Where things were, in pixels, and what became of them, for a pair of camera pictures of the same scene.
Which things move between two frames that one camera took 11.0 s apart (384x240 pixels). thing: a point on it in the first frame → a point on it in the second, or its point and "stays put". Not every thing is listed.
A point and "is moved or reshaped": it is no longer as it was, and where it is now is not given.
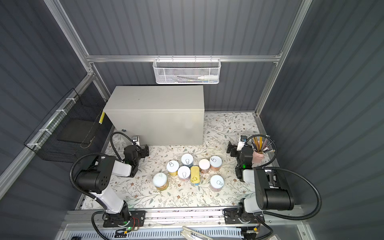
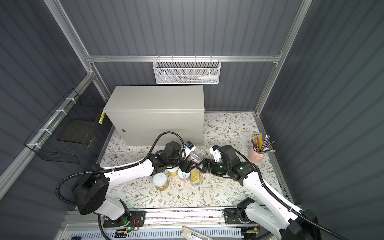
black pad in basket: x=77 y=130 stays put
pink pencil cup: x=257 y=158 stays put
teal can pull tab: x=187 y=159 is moved or reshaped
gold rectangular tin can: x=195 y=175 stays put
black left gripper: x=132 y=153 → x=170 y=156
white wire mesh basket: x=187 y=71 stays put
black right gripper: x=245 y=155 → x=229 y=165
